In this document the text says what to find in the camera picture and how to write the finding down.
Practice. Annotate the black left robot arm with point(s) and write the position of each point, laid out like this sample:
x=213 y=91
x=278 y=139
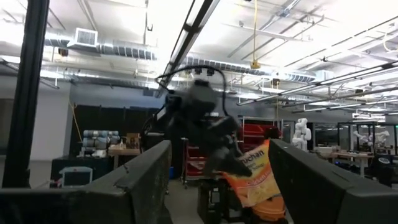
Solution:
x=174 y=124

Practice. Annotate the white ceiling vent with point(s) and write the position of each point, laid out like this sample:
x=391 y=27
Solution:
x=86 y=37

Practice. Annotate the grey blue fabric rolls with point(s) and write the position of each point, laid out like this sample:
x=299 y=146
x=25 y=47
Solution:
x=99 y=140

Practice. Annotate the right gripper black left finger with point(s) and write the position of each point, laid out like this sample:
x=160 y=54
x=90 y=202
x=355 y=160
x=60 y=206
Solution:
x=93 y=208

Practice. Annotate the white crate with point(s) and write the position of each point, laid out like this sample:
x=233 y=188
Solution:
x=76 y=177

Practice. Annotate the orange chicken Maruchan ramen pack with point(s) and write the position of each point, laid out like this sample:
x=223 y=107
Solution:
x=258 y=183

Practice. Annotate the black rig beam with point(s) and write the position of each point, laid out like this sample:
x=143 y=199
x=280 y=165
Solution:
x=189 y=28

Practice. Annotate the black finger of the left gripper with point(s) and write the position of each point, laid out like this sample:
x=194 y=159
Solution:
x=231 y=163

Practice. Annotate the black rig post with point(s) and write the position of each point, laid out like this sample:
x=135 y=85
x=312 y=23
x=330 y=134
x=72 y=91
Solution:
x=25 y=93

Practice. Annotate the silver ceiling duct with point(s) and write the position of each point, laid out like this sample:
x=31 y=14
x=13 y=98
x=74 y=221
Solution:
x=124 y=51

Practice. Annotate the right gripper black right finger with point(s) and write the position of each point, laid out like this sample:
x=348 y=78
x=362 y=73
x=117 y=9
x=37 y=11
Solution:
x=326 y=202

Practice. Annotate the wooden work table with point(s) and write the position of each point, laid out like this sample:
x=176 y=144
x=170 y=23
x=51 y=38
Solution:
x=124 y=152

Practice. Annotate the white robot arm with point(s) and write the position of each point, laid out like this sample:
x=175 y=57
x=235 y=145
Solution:
x=382 y=137
x=301 y=133

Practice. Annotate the red shelf cart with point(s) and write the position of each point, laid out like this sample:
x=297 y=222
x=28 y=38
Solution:
x=253 y=132

